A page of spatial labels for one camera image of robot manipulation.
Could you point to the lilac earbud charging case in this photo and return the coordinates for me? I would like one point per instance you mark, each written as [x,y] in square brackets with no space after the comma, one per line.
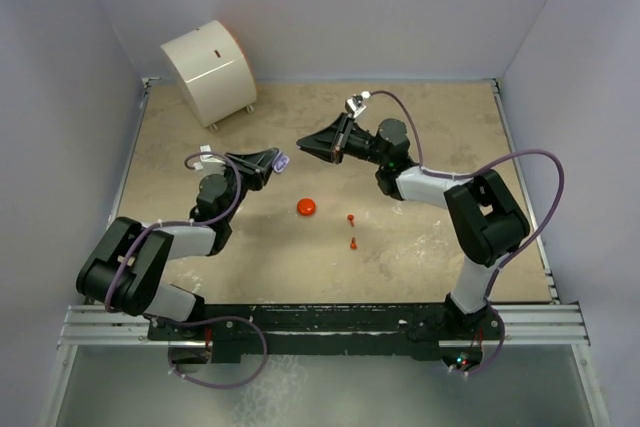
[280,162]

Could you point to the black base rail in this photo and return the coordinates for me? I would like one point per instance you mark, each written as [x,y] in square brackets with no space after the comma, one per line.
[420,331]

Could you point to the orange earbud charging case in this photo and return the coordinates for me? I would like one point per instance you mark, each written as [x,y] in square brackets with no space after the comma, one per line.
[306,207]

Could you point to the white cylindrical box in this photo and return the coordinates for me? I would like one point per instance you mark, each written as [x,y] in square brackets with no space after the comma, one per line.
[212,73]

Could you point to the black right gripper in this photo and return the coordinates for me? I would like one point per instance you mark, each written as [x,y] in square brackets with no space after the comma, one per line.
[325,144]

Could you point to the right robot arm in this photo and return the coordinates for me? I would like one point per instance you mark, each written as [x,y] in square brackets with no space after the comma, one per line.
[488,223]

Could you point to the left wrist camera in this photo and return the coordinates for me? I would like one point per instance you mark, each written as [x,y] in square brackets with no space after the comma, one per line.
[206,161]

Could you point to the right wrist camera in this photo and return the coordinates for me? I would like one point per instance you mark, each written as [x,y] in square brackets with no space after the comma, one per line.
[356,104]

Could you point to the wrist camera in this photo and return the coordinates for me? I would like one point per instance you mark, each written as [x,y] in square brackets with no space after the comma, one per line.
[356,104]
[206,161]

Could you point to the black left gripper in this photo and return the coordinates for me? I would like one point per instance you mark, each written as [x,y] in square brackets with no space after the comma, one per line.
[257,166]

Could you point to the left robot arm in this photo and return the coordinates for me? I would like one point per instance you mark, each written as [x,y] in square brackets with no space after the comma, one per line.
[124,271]

